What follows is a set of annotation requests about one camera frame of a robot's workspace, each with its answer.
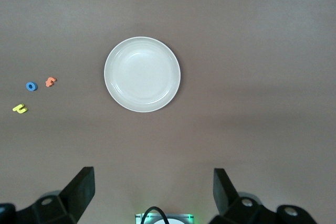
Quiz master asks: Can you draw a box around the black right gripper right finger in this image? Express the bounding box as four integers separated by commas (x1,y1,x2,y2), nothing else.
211,168,320,224

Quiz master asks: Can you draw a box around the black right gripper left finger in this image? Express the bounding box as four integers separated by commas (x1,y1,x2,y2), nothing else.
0,166,95,224

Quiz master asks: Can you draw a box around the beige round plate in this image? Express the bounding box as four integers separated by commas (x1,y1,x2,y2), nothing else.
103,36,182,113

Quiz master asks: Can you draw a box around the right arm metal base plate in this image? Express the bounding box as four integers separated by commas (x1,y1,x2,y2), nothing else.
134,212,195,224

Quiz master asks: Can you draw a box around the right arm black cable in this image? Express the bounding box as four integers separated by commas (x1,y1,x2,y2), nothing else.
141,206,170,224

